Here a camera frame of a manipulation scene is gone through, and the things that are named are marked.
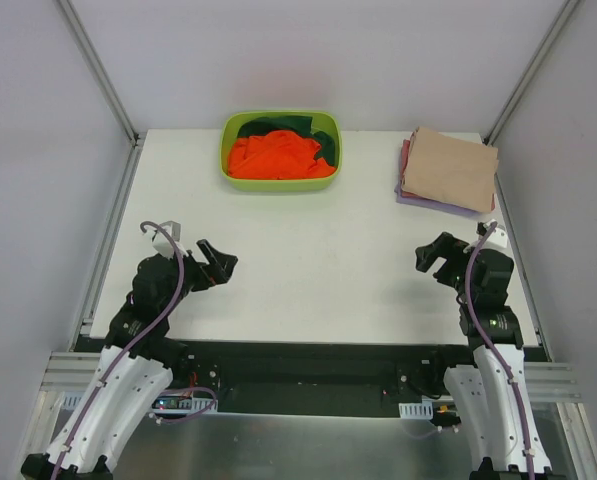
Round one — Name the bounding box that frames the left aluminium frame post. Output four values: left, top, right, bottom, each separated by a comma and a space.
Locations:
55, 0, 140, 146

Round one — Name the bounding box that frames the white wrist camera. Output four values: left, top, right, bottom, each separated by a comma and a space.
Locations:
476, 219, 509, 251
151, 221, 186, 259

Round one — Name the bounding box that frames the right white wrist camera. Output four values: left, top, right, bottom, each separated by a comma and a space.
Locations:
476, 219, 509, 251

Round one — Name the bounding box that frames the dark green t shirt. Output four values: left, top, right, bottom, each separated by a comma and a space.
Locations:
237, 115, 338, 167

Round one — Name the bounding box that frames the green plastic bin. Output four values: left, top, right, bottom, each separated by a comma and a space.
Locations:
221, 111, 342, 193

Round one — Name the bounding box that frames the purple cable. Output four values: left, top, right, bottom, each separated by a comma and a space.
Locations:
50, 219, 219, 480
410, 222, 537, 480

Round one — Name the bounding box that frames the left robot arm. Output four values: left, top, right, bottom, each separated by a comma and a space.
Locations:
21, 240, 238, 479

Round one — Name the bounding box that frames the orange t shirt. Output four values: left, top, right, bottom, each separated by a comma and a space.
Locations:
227, 130, 335, 180

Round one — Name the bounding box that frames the aluminium frame post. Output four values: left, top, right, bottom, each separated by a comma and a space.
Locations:
483, 0, 583, 146
55, 0, 140, 146

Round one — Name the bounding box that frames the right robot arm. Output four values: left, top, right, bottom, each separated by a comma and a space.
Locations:
415, 221, 556, 479

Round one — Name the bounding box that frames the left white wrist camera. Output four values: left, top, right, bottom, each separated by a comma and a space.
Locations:
151, 221, 186, 259

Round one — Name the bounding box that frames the front aluminium rail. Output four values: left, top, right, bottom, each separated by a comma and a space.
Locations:
40, 352, 582, 403

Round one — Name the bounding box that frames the beige folded t shirt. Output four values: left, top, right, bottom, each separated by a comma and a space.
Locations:
402, 127, 499, 213

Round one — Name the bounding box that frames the right white cable duct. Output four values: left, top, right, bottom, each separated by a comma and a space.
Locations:
398, 401, 434, 421

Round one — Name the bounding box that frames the right aluminium frame post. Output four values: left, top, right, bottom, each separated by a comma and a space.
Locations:
483, 0, 583, 146

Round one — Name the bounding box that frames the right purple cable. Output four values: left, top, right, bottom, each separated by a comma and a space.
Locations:
410, 222, 537, 480

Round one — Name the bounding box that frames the left white cable duct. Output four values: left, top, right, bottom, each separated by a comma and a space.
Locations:
61, 393, 218, 416

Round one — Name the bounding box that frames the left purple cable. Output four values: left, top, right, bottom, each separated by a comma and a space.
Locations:
50, 219, 219, 480

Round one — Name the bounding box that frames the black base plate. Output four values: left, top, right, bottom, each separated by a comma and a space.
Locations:
172, 341, 473, 418

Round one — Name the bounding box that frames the white cable duct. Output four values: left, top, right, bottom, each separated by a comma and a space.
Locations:
61, 393, 218, 416
398, 401, 434, 421

